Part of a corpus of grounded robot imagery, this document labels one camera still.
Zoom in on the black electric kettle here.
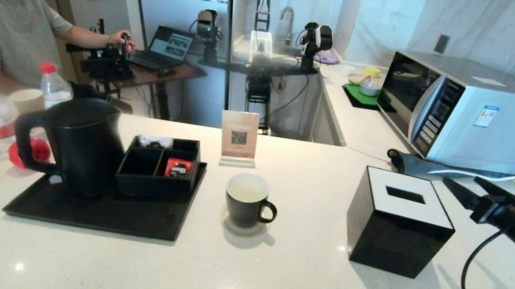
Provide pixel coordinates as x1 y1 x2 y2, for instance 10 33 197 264
6 87 134 203

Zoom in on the red packaged item with label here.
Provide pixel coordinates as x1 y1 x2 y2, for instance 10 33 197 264
165 157 194 181

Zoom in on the silver microwave oven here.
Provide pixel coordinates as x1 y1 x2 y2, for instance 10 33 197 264
369 46 515 176

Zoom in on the black tissue box white lid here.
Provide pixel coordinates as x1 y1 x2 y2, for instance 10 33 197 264
338 163 463 284

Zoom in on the grey bowl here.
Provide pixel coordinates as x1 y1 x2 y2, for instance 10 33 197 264
357 80 381 99

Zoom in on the green mat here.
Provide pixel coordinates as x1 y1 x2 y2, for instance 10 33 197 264
339 81 395 114

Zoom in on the purple plate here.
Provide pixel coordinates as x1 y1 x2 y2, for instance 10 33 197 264
313 50 339 66

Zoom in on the black mug white inside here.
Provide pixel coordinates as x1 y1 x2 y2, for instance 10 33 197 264
220 169 283 233

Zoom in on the QR code sign stand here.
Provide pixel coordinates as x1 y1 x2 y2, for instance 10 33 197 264
214 107 264 171

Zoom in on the metal faucet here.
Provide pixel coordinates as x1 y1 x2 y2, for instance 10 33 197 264
276 6 297 47

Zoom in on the black robot stand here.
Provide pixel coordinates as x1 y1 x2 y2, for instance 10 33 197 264
189 48 323 142

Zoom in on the white dish rack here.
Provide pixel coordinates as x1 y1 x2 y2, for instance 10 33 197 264
246 29 276 67

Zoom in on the white wrapped packet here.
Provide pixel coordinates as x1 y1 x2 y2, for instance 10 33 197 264
137 133 175 151

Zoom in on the black compartment organizer box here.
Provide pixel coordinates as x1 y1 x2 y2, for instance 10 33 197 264
113 129 204 206

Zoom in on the open laptop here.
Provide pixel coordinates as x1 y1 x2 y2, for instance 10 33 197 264
128 22 197 77

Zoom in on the black serving tray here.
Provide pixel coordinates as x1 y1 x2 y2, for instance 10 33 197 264
3 133 209 246

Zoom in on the red toy apple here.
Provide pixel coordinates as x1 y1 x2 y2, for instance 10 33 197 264
6 133 54 173

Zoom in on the brown paper cup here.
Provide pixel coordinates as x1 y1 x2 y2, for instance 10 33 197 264
7 85 47 117

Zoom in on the white cable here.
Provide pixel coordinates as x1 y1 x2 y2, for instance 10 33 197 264
427 145 515 188

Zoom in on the grey wall socket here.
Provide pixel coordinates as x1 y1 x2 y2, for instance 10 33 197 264
433 34 450 56

